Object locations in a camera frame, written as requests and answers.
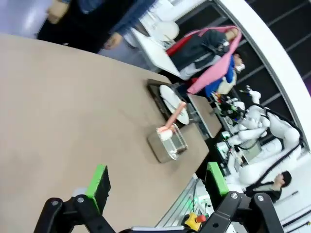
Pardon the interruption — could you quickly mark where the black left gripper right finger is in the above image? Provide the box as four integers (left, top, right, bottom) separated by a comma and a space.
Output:
203, 162, 285, 233

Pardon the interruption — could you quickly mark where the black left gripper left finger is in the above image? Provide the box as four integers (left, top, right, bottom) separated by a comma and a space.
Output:
34, 164, 117, 233

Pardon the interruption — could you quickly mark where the white round plate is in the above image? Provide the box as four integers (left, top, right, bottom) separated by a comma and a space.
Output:
155, 20, 180, 41
159, 84, 190, 125

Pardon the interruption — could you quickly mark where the dark brown serving tray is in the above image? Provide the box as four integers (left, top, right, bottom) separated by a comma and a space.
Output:
147, 78, 192, 122

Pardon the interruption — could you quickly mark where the person's left forearm denim sleeve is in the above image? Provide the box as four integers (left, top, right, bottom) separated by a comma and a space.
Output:
108, 0, 157, 37

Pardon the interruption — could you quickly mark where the person's left hand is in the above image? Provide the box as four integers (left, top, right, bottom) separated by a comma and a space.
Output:
104, 33, 123, 50

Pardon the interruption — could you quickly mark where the person's right hand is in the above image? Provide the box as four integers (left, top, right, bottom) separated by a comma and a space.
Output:
47, 7, 69, 24

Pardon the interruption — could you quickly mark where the yellow emergency stop button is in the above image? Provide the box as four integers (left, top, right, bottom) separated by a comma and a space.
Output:
183, 212, 207, 230

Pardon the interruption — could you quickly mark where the person in black vest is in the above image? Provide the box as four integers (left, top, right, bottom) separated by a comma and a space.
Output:
245, 170, 292, 203

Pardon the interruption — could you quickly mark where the rectangular steel tin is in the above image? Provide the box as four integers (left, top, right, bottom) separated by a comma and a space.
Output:
147, 122, 189, 164

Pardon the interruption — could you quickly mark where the white humanoid robot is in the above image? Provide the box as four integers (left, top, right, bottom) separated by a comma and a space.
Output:
229, 104, 271, 146
238, 110, 305, 190

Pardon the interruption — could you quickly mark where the small brown-top side table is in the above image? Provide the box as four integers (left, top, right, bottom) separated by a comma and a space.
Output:
187, 93, 223, 139

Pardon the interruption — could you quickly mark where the person in blue hoodie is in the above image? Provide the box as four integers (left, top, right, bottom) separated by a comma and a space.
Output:
205, 53, 245, 96

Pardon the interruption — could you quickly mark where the white table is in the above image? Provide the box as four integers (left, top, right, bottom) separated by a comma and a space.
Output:
131, 14, 182, 76

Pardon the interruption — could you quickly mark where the person in denim jacket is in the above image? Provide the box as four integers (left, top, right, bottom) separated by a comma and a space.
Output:
36, 0, 157, 54

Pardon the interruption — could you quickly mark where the aluminium table frame rail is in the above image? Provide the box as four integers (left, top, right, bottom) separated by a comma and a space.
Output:
155, 173, 207, 229

